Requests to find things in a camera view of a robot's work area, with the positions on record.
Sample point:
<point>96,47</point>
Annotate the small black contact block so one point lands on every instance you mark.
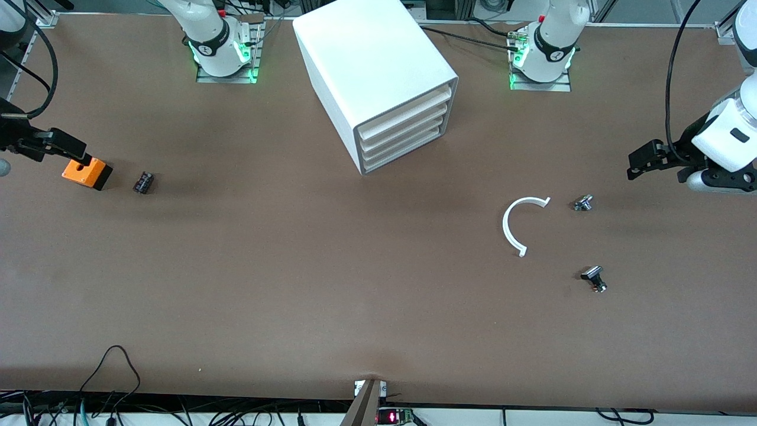
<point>144,183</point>

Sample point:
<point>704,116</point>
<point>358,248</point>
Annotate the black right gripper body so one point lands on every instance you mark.
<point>12,138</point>

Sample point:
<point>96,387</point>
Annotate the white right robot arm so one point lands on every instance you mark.
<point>207,23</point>

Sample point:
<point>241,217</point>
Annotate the orange button enclosure box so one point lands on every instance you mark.
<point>89,176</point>

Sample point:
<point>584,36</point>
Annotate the black button part, metal end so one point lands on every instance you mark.
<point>591,273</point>

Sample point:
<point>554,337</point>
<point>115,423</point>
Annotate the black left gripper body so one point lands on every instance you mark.
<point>684,148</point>

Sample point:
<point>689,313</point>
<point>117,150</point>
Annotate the white drawer cabinet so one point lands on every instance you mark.
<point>366,59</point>

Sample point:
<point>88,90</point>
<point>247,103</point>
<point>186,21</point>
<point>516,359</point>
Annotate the aluminium frame rail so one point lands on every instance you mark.
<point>47,19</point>

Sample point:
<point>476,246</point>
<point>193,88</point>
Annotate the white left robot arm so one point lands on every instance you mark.
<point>553,35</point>

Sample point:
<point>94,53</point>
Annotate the aluminium frame corner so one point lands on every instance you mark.
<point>726,32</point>

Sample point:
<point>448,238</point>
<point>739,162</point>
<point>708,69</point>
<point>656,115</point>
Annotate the small device with red display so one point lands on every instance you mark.
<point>391,417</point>

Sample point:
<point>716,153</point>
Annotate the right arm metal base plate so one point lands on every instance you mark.
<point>227,78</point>

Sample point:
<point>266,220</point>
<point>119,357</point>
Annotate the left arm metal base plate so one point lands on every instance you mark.
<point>541,86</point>

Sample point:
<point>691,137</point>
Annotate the small silver metal button part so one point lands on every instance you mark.
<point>583,204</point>

